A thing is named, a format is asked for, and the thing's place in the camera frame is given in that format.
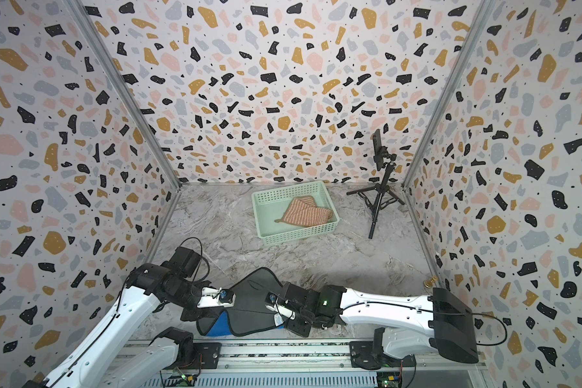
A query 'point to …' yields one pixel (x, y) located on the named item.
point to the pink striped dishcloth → (304, 212)
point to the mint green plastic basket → (272, 204)
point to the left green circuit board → (180, 381)
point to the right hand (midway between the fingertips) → (291, 319)
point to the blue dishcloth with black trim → (250, 314)
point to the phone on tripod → (377, 149)
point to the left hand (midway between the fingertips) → (219, 303)
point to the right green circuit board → (389, 379)
